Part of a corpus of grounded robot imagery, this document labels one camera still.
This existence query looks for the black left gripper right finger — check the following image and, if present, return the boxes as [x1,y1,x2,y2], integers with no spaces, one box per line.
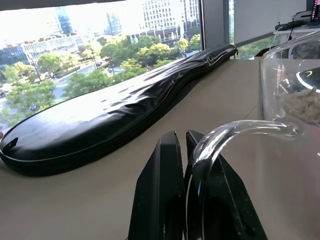
[184,129,268,240]

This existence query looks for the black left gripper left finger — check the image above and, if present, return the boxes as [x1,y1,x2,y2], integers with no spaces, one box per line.
[127,130,186,240]

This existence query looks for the clear glass mug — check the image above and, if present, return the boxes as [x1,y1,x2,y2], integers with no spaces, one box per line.
[184,32,320,240]

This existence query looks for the oatmeal flakes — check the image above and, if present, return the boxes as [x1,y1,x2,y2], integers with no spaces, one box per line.
[277,87,320,126]

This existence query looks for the long black zippered bag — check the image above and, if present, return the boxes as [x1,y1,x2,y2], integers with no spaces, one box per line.
[0,43,238,177]

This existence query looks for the white desk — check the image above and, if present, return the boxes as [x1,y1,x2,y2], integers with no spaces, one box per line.
[254,24,320,60]

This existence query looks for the black device on desk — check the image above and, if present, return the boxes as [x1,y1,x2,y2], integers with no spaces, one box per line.
[274,20,307,31]

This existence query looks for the dark computer monitor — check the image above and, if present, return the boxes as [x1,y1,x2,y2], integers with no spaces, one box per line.
[309,0,320,23]

